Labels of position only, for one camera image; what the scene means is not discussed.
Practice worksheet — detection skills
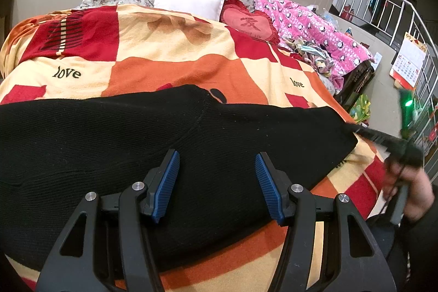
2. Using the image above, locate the wall calendar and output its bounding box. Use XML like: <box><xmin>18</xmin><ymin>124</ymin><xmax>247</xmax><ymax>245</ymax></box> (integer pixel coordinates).
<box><xmin>389</xmin><ymin>32</ymin><xmax>428</xmax><ymax>89</ymax></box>

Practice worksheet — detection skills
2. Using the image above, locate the green bag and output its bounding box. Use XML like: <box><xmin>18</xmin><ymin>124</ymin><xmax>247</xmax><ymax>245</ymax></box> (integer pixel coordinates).
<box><xmin>349</xmin><ymin>94</ymin><xmax>372</xmax><ymax>123</ymax></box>

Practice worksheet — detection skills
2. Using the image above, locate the pink printed quilt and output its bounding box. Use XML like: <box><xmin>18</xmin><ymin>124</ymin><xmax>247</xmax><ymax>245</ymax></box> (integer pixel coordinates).
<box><xmin>251</xmin><ymin>0</ymin><xmax>373</xmax><ymax>87</ymax></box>

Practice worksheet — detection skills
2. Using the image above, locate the black knit sweater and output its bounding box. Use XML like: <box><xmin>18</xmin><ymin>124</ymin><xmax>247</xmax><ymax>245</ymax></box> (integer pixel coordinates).
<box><xmin>0</xmin><ymin>84</ymin><xmax>359</xmax><ymax>274</ymax></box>

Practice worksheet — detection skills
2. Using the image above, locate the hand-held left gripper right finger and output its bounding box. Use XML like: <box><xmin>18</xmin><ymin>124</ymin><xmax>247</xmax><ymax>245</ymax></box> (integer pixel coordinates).
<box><xmin>254</xmin><ymin>152</ymin><xmax>397</xmax><ymax>292</ymax></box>

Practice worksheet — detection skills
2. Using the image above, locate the metal railing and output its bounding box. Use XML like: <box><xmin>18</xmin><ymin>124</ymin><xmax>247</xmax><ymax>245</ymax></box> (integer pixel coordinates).
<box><xmin>339</xmin><ymin>0</ymin><xmax>438</xmax><ymax>176</ymax></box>

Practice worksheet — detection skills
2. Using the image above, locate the dark wooden bed end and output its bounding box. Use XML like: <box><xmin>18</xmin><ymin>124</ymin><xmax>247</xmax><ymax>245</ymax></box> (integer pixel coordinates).
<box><xmin>335</xmin><ymin>59</ymin><xmax>377</xmax><ymax>108</ymax></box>

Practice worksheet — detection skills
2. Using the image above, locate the red heart cushion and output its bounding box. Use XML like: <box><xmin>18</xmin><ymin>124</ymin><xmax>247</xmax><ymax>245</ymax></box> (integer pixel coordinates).
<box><xmin>219</xmin><ymin>0</ymin><xmax>282</xmax><ymax>44</ymax></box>

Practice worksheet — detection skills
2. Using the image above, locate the colourful crumpled cloth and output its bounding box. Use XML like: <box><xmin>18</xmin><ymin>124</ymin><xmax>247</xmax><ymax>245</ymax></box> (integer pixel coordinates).
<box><xmin>282</xmin><ymin>37</ymin><xmax>334</xmax><ymax>77</ymax></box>

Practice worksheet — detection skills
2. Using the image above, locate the orange red printed blanket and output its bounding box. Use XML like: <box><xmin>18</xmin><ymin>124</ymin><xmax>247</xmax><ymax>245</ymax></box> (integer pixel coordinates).
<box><xmin>0</xmin><ymin>4</ymin><xmax>394</xmax><ymax>292</ymax></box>

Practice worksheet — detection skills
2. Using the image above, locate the person's right forearm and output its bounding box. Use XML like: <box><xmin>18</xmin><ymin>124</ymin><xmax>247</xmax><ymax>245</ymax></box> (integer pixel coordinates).
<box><xmin>368</xmin><ymin>210</ymin><xmax>438</xmax><ymax>292</ymax></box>

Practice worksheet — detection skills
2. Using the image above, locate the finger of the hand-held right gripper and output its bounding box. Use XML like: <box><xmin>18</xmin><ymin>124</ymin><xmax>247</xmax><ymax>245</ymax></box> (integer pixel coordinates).
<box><xmin>345</xmin><ymin>123</ymin><xmax>394</xmax><ymax>149</ymax></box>

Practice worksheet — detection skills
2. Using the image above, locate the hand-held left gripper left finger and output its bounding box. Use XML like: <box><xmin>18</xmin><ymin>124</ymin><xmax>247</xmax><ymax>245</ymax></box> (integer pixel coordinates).
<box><xmin>36</xmin><ymin>149</ymin><xmax>181</xmax><ymax>292</ymax></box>

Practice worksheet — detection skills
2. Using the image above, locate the white pillow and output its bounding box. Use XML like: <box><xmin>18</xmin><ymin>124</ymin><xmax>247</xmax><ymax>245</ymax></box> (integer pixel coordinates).
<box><xmin>153</xmin><ymin>0</ymin><xmax>226</xmax><ymax>22</ymax></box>

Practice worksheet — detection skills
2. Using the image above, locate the person's right hand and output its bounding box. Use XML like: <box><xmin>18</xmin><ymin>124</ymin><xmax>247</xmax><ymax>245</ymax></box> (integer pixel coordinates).
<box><xmin>388</xmin><ymin>164</ymin><xmax>436</xmax><ymax>223</ymax></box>

